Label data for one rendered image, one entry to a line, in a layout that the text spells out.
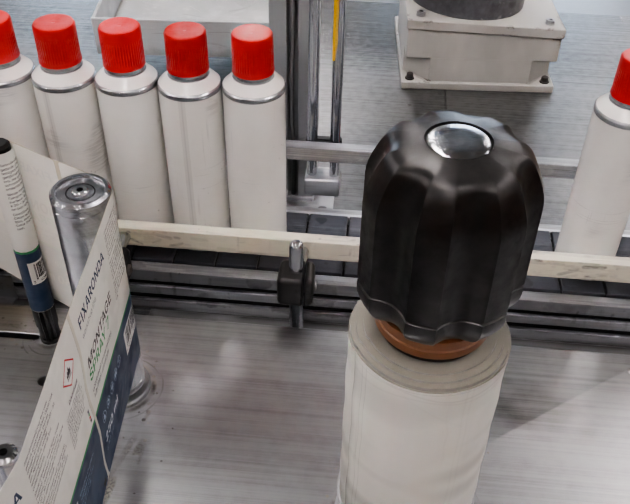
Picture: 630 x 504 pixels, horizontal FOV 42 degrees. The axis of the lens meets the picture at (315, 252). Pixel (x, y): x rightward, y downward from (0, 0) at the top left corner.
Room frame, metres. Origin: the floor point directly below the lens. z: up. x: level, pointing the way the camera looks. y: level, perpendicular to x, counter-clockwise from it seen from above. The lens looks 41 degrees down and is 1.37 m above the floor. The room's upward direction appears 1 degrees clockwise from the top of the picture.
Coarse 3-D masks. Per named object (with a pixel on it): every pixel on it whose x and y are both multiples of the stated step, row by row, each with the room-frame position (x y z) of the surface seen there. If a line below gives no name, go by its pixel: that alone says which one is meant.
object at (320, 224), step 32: (288, 224) 0.61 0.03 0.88; (320, 224) 0.61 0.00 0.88; (352, 224) 0.61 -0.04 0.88; (160, 256) 0.56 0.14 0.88; (192, 256) 0.56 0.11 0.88; (224, 256) 0.56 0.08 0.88; (256, 256) 0.56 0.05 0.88; (544, 288) 0.53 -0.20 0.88; (576, 288) 0.53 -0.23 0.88; (608, 288) 0.53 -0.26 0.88
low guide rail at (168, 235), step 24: (144, 240) 0.56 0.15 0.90; (168, 240) 0.55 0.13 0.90; (192, 240) 0.55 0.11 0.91; (216, 240) 0.55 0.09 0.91; (240, 240) 0.55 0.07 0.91; (264, 240) 0.55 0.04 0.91; (288, 240) 0.55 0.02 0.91; (312, 240) 0.55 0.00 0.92; (336, 240) 0.55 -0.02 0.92; (552, 264) 0.53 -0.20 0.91; (576, 264) 0.53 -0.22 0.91; (600, 264) 0.52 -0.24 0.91; (624, 264) 0.52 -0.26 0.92
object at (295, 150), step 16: (288, 144) 0.62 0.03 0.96; (304, 144) 0.62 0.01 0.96; (320, 144) 0.62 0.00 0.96; (336, 144) 0.63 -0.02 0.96; (352, 144) 0.63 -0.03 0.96; (320, 160) 0.62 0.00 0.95; (336, 160) 0.62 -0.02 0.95; (352, 160) 0.62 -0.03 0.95; (544, 160) 0.61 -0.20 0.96; (560, 160) 0.61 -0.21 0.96; (576, 160) 0.61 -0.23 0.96; (544, 176) 0.60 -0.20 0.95; (560, 176) 0.60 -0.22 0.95
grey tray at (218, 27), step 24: (120, 0) 1.10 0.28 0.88; (144, 0) 1.10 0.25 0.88; (168, 0) 1.11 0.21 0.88; (192, 0) 1.11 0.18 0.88; (216, 0) 1.11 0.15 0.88; (240, 0) 1.11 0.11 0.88; (264, 0) 1.11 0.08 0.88; (96, 24) 0.97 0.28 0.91; (144, 24) 0.96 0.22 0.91; (168, 24) 0.96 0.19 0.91; (216, 24) 0.96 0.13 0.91; (240, 24) 0.96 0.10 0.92; (264, 24) 0.96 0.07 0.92; (144, 48) 0.97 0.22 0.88; (216, 48) 0.96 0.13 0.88
